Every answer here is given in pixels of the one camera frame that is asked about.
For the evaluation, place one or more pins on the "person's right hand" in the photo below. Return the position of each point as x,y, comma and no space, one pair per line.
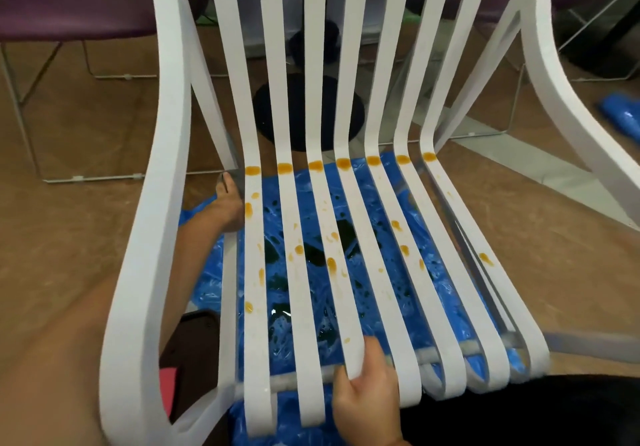
367,405

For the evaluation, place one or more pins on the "blue plastic sheet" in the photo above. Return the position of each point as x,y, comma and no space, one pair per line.
622,116
280,211

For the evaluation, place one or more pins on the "person's left forearm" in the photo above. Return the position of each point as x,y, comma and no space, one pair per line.
65,360

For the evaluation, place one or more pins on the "person's left hand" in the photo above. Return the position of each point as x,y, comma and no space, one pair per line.
227,208

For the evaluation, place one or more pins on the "dark brown tray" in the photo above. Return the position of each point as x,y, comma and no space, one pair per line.
195,356

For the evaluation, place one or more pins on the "black round table base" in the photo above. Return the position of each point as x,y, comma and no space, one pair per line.
295,111
612,51

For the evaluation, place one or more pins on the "pink cloth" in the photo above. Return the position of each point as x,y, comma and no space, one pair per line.
168,390

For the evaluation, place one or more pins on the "white slatted chair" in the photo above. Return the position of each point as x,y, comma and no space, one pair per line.
150,241

